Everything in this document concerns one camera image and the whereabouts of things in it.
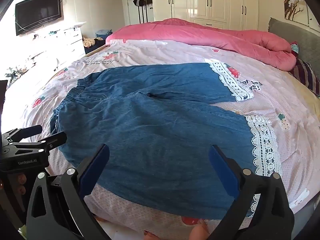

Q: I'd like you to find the pink pillow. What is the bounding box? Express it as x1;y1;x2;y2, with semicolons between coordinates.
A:
105;18;298;71

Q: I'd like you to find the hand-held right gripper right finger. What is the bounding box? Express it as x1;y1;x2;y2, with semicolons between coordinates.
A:
208;144;295;240

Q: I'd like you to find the pink strawberry print bedsheet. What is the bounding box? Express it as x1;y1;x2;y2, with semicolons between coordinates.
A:
5;39;320;230

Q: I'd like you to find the person's foot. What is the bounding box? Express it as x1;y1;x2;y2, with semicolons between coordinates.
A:
144;230;160;240
191;219;211;240

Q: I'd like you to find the person's right foot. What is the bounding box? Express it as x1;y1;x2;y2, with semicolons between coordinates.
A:
191;219;211;240

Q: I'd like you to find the yellow patterned clothes pile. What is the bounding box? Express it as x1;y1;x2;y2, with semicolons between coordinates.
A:
83;37;103;48

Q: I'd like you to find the person's left foot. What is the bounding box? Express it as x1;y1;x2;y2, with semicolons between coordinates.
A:
144;230;160;240

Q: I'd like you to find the white dresser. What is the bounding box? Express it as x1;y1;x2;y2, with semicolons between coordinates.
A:
32;26;87;64

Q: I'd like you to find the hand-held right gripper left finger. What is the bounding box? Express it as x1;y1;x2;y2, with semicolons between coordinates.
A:
26;144;110;240

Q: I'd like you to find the black wall television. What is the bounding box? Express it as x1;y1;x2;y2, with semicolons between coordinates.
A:
15;0;62;36

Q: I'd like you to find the teal patterned cloth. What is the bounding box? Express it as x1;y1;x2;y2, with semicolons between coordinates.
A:
290;41;301;58

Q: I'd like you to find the blue denim pants lace trim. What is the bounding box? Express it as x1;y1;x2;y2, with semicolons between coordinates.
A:
49;62;283;220

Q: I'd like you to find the striped pillow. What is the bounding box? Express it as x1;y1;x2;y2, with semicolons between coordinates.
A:
289;58;320;97

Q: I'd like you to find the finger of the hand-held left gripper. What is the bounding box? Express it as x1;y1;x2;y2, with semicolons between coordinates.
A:
37;132;68;153
17;124;43;138

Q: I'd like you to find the white door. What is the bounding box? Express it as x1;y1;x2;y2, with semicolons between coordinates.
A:
121;0;156;27

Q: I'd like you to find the white wardrobe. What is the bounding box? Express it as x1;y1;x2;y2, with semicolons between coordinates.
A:
150;0;259;30

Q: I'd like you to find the person's left hand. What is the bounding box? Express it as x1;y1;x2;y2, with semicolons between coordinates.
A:
15;173;27;197

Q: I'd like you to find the blue folded cloth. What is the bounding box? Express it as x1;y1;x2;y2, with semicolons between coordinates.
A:
96;29;113;39

